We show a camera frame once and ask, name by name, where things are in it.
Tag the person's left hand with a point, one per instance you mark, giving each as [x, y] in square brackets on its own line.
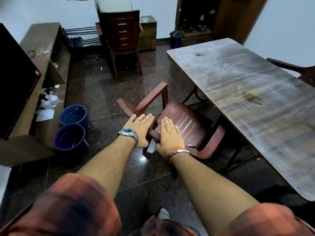
[139, 127]

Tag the person's right hand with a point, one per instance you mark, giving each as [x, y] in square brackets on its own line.
[169, 138]

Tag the maroon plastic chair white marks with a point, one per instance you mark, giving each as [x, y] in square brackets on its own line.
[187, 120]

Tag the maroon plastic chair green label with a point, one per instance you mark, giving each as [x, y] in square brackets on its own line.
[307, 73]

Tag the person's left forearm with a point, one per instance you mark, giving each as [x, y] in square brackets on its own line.
[108, 164]

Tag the person's right forearm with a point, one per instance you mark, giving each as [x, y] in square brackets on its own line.
[209, 189]

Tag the dark brown plastic chair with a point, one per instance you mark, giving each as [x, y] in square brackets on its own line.
[123, 34]

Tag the silver wristwatch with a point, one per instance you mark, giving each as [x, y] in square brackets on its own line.
[128, 132]

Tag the silver bangle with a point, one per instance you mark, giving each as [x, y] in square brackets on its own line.
[180, 151]

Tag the blue plastic bucket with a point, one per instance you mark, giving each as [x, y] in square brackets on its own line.
[73, 115]

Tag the purple plastic bucket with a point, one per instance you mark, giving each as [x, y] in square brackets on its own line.
[69, 137]

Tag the white sock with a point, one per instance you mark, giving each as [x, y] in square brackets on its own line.
[163, 215]

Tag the white plastic bottle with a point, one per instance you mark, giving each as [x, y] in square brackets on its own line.
[44, 104]
[53, 99]

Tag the olive storage box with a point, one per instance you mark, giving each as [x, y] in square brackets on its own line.
[147, 36]

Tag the dark blue trash bin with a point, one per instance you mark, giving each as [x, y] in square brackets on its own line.
[176, 40]

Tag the white paper sheet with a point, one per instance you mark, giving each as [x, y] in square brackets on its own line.
[44, 115]

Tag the orange plaid shirt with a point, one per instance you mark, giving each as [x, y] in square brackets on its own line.
[73, 206]

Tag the dark blue shoe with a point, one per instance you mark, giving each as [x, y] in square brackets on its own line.
[75, 42]

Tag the wooden table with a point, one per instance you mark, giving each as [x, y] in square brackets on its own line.
[258, 78]

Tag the wooden shoe cabinet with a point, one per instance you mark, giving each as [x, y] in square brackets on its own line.
[197, 34]

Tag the black metal shoe rack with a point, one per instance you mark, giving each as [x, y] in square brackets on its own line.
[91, 29]

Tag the blue slipper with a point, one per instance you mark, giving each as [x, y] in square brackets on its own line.
[204, 28]

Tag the wooden television unit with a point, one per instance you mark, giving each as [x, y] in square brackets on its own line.
[41, 39]

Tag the black television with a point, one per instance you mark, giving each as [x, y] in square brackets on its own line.
[14, 83]

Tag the brown wooden door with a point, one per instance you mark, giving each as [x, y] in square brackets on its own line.
[236, 17]

